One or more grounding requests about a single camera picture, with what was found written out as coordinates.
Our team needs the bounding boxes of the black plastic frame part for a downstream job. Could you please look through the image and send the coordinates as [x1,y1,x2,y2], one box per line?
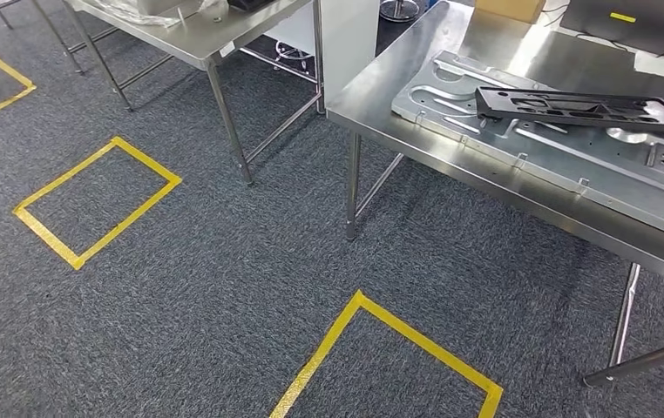
[227,0,281,14]
[475,86,664,134]

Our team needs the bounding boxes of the stainless steel workbench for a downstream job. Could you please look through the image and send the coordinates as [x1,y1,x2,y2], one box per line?
[326,0,664,388]

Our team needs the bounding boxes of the chrome caster base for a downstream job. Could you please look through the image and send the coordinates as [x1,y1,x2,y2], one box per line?
[274,38,317,76]

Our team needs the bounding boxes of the white panel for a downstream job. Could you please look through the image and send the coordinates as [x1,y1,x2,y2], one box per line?
[320,0,381,102]

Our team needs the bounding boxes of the chrome stanchion with round base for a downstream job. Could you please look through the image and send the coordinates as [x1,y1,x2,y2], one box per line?
[377,0,422,23]

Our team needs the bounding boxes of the stainless steel table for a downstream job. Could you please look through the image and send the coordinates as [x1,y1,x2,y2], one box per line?
[29,0,326,187]

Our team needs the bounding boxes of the yellow tape floor square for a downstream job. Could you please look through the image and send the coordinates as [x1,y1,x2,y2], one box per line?
[12,136,183,271]

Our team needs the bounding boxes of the silver metal fixture plate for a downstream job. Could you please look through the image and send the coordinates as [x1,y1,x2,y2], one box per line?
[390,51,664,245]

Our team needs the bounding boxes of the cardboard box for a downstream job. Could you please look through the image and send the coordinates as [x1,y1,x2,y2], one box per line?
[475,0,546,24]

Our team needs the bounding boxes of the clear plastic sheet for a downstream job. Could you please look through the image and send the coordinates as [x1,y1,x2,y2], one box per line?
[86,0,229,29]

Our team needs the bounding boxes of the white paper sheet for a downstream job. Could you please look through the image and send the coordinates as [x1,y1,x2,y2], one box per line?
[634,51,664,81]

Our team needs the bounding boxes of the grey laptop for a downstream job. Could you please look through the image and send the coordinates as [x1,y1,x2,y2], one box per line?
[559,0,664,56]

